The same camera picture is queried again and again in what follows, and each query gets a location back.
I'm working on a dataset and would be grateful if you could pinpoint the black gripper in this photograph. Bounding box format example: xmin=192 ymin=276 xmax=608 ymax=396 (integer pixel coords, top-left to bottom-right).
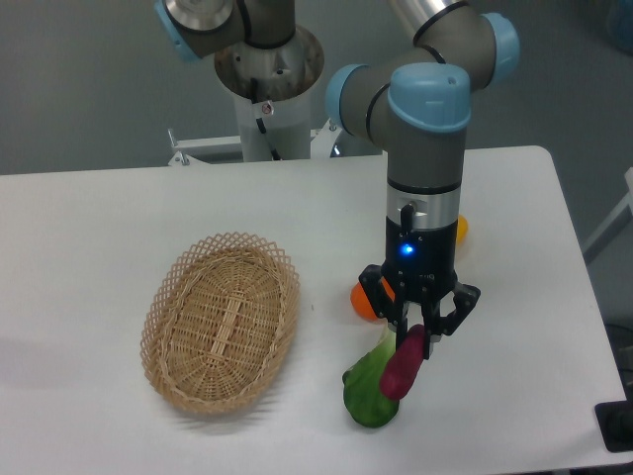
xmin=359 ymin=218 xmax=481 ymax=359

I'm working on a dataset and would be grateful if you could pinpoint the purple red sweet potato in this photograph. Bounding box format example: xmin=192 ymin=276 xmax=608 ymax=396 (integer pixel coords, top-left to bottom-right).
xmin=379 ymin=324 xmax=426 ymax=401

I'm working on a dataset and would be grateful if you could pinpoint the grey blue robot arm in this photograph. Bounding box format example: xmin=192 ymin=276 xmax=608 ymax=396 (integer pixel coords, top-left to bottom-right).
xmin=154 ymin=1 xmax=520 ymax=359

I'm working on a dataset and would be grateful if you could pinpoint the woven wicker basket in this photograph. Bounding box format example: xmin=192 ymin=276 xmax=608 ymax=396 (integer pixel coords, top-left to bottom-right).
xmin=140 ymin=233 xmax=300 ymax=416

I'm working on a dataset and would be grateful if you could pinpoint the orange fruit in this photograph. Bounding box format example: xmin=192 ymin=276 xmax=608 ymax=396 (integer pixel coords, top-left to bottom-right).
xmin=350 ymin=278 xmax=395 ymax=323

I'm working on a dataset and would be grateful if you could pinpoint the yellow fruit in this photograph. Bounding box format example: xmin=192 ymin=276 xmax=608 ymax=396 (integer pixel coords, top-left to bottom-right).
xmin=456 ymin=215 xmax=469 ymax=245

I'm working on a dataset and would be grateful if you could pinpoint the green leafy vegetable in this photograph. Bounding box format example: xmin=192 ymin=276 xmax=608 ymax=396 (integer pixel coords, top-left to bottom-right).
xmin=342 ymin=326 xmax=400 ymax=428

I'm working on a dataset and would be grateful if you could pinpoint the black device at table edge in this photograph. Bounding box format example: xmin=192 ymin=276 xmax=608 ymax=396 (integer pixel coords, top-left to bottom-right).
xmin=594 ymin=401 xmax=633 ymax=453

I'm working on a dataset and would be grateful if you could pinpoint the white furniture leg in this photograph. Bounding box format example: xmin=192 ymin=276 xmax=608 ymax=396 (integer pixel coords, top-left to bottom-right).
xmin=581 ymin=168 xmax=632 ymax=264

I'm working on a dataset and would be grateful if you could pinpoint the white metal base frame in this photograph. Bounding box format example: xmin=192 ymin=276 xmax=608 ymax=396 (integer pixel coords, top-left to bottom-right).
xmin=166 ymin=116 xmax=387 ymax=166

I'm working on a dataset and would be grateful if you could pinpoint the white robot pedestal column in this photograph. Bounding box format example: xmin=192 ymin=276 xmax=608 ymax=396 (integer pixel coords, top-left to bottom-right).
xmin=214 ymin=26 xmax=324 ymax=160

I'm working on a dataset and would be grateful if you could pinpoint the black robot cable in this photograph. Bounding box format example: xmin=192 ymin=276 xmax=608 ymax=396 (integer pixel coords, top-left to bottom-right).
xmin=249 ymin=78 xmax=283 ymax=162

